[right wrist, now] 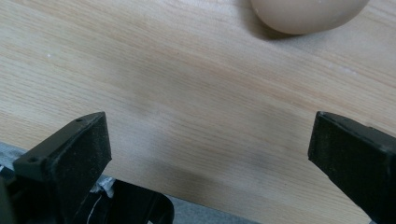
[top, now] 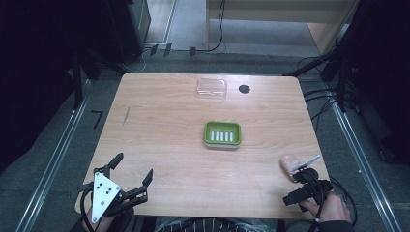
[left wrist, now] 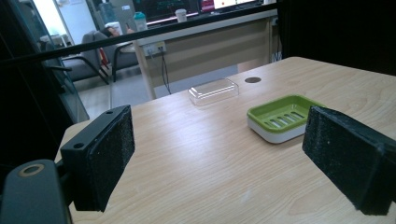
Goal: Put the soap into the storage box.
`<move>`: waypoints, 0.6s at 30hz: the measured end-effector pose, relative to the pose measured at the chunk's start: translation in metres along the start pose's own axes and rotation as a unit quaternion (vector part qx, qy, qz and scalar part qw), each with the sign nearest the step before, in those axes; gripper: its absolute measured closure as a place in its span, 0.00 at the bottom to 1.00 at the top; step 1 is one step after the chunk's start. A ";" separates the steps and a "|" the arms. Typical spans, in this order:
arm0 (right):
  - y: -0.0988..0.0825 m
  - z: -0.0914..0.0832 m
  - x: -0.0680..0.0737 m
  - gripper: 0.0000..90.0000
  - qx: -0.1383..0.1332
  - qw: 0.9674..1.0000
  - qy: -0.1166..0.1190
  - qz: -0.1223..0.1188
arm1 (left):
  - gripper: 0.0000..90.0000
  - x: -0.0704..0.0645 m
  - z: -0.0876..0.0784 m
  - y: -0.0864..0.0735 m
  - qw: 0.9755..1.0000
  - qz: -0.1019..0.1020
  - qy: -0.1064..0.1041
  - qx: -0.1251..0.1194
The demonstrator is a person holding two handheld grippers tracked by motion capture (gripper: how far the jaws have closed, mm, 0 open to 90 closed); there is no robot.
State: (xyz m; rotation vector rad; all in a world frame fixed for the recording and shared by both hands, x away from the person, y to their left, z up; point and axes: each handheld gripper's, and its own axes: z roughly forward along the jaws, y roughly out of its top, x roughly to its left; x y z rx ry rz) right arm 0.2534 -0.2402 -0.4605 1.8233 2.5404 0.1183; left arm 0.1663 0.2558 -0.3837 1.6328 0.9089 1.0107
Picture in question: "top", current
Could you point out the black stand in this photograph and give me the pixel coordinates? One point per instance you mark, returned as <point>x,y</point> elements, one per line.
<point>77,83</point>

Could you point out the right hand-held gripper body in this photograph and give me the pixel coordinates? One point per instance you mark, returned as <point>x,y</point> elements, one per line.
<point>310,188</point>

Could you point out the black table grommet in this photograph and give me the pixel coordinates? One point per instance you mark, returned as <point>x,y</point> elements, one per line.
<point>244,89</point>

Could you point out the metal floor rail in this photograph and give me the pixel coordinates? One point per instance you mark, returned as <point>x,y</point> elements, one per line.
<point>362,164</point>
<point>51,167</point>

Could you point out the green soap dish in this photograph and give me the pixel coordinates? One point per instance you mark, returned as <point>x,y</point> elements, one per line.
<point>222,134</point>

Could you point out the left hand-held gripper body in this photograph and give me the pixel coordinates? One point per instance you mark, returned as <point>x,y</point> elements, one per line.
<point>103,193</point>

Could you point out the light wooden desk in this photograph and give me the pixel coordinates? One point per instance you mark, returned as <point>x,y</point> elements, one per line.
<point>280,13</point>

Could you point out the person's left hand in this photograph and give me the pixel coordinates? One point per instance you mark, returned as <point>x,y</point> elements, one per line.
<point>100,225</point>

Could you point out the person's right hand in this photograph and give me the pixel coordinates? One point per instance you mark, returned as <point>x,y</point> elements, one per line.
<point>333,209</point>

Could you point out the black cabinet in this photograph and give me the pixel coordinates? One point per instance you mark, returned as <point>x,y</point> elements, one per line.
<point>129,29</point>

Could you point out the person's striped clothing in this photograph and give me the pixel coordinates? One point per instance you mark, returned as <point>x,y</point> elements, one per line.
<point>209,226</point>

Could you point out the clear plastic box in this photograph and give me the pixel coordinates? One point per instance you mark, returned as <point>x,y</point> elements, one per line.
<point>211,87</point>

